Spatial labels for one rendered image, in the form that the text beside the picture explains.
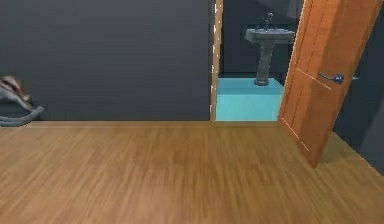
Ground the dark sink faucet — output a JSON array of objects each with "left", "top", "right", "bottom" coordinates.
[{"left": 255, "top": 12, "right": 275, "bottom": 33}]

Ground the brown wooden room door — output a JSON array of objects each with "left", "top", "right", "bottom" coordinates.
[{"left": 277, "top": 0, "right": 384, "bottom": 168}]

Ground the grey pedestal sink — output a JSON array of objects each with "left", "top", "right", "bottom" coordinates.
[{"left": 245, "top": 27, "right": 296, "bottom": 87}]

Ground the dark blue door handle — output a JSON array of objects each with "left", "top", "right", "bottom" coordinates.
[{"left": 317, "top": 71, "right": 345, "bottom": 85}]

